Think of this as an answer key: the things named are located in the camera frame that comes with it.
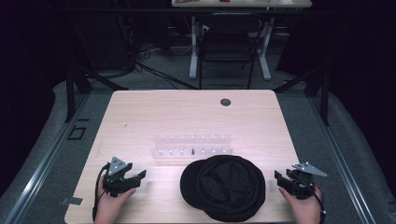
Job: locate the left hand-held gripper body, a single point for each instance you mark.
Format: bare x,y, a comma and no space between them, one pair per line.
115,177

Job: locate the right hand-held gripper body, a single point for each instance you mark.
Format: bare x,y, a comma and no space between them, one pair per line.
302,182

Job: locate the person's right hand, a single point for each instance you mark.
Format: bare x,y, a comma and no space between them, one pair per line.
303,210

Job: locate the person's left hand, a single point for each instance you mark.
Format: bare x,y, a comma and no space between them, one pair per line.
109,207

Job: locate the grey tape strip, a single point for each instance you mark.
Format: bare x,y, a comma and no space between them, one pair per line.
72,201

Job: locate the black cap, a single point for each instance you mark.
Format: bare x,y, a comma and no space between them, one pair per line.
224,189

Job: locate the clear plastic rack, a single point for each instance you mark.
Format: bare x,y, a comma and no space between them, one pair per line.
193,145

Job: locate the black metal stand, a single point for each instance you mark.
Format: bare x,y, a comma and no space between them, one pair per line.
74,84
320,87

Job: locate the black chair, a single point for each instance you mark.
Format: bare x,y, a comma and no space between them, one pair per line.
227,43

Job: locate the white-legged desk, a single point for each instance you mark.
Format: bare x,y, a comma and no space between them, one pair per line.
243,3

